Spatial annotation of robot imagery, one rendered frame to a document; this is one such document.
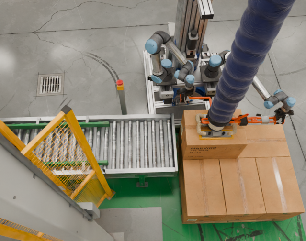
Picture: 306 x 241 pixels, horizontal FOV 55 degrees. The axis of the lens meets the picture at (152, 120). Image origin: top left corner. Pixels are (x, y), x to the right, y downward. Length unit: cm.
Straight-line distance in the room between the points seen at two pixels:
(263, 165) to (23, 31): 414
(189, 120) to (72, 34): 281
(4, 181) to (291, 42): 493
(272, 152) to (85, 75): 278
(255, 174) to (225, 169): 32
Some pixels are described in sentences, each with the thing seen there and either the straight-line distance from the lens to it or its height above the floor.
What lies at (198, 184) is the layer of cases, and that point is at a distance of 320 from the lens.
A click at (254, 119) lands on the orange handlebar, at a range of 300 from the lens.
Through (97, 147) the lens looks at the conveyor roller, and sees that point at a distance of 333.
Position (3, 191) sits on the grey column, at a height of 281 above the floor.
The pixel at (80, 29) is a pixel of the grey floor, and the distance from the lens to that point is 516.
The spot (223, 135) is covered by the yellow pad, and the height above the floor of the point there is 97.
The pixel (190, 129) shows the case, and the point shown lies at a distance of 296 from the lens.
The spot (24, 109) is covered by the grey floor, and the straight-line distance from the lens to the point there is 448.
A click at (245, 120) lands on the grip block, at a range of 296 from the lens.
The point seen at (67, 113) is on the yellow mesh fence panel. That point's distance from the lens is 177.
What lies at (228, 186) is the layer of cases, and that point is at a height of 54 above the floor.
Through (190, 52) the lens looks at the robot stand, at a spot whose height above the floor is 132.
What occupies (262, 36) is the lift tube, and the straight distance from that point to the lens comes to 184.
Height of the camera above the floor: 359
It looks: 63 degrees down
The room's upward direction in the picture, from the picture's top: 1 degrees clockwise
